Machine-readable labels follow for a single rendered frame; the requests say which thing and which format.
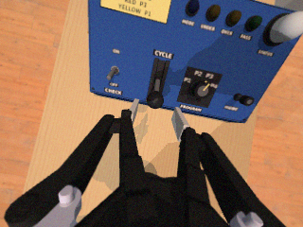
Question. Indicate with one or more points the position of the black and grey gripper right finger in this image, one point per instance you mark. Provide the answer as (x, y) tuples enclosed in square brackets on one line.
[(239, 204)]

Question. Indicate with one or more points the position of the blue control panel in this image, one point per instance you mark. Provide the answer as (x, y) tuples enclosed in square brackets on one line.
[(209, 60)]

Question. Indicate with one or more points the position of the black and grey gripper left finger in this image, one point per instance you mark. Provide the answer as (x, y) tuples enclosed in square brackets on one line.
[(56, 200)]

